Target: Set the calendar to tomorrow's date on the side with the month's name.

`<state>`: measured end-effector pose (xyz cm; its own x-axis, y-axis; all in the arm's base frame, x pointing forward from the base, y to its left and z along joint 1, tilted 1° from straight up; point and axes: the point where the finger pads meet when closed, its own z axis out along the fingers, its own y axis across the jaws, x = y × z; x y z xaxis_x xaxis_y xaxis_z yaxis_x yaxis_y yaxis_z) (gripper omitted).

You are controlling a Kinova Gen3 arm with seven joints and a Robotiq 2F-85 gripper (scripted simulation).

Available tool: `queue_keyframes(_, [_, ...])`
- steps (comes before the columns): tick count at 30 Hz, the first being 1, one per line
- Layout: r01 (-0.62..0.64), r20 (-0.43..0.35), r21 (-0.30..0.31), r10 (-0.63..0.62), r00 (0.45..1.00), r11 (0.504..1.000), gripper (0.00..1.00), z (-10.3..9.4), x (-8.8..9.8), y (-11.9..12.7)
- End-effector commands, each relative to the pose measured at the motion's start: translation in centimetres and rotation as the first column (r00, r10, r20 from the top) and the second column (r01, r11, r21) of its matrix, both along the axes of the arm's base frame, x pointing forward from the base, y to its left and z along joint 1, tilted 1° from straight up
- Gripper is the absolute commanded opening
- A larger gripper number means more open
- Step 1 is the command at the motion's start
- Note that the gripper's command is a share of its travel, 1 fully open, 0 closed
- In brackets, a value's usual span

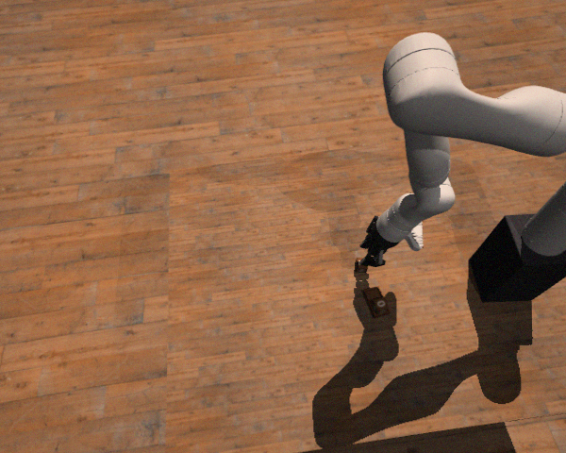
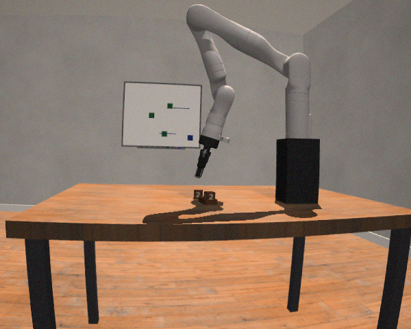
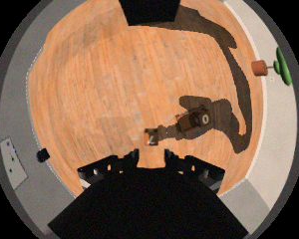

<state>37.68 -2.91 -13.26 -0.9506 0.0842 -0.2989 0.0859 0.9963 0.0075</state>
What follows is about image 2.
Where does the small brown cube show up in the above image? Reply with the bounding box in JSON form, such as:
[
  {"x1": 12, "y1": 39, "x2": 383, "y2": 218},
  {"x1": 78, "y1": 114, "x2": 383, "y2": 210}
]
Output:
[
  {"x1": 194, "y1": 189, "x2": 203, "y2": 199},
  {"x1": 204, "y1": 191, "x2": 215, "y2": 199}
]

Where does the brown rectangular tray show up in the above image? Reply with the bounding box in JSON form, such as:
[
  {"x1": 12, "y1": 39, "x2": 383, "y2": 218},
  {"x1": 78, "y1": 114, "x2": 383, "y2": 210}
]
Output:
[{"x1": 199, "y1": 197, "x2": 218, "y2": 205}]

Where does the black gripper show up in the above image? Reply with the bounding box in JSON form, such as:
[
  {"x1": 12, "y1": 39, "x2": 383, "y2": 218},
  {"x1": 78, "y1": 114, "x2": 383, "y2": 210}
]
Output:
[{"x1": 195, "y1": 135, "x2": 219, "y2": 178}]

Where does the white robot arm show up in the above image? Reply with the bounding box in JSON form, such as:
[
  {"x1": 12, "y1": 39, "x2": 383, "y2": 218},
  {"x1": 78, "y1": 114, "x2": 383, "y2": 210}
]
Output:
[{"x1": 186, "y1": 4, "x2": 311, "y2": 143}]

